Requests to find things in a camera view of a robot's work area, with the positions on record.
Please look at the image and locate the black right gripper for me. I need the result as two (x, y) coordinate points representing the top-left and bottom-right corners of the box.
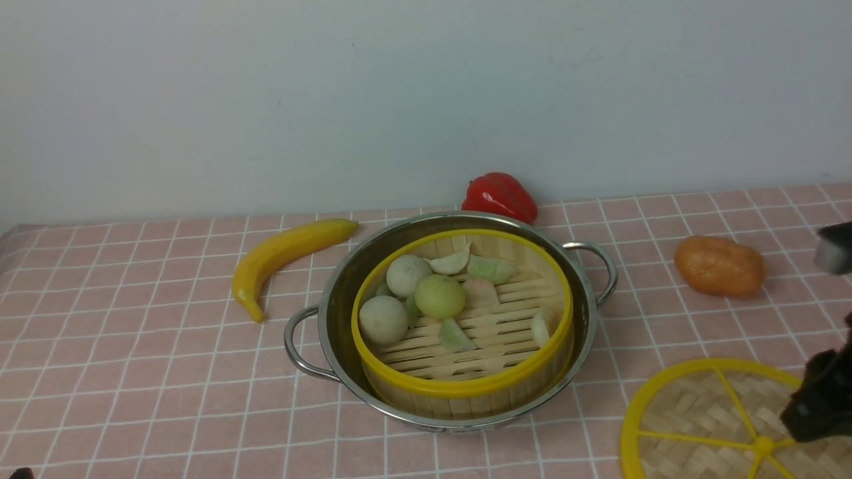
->
(780, 331), (851, 443)

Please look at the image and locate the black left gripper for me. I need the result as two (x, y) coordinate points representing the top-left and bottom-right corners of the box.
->
(9, 467), (34, 479)

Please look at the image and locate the yellow rimmed woven bamboo lid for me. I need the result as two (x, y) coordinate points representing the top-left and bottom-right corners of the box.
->
(620, 358), (851, 478)

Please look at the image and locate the yellow rimmed bamboo steamer basket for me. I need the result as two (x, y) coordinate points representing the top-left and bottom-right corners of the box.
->
(351, 230), (576, 420)

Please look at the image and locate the stainless steel pot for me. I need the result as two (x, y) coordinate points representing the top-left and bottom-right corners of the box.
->
(284, 210), (618, 434)

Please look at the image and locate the pink checkered tablecloth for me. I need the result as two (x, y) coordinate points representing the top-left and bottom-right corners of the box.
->
(1, 183), (850, 478)

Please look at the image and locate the orange brown potato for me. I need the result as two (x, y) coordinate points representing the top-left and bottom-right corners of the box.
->
(674, 236), (769, 297)

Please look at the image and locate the pale dumpling right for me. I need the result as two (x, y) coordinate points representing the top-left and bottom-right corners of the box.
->
(530, 307), (553, 349)

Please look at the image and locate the yellow plastic banana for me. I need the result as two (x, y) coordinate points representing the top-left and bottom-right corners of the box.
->
(231, 218), (359, 323)

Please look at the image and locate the pink dumpling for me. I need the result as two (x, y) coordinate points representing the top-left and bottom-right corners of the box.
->
(462, 278), (500, 309)

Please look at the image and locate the pale green dumpling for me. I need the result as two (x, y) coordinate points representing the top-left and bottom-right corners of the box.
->
(438, 318), (477, 353)

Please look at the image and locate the red bell pepper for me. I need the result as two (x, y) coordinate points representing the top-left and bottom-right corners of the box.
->
(461, 172), (538, 225)

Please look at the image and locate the white round bun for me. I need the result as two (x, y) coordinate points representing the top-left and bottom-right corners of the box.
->
(385, 254), (433, 299)
(358, 296), (409, 347)

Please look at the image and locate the white dumpling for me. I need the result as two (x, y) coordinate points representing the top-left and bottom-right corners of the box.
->
(426, 243), (471, 276)

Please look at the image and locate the green round bun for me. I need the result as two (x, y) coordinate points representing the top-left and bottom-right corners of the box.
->
(414, 275), (467, 321)

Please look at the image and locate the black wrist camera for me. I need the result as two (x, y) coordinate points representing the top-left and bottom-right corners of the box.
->
(813, 221), (851, 276)

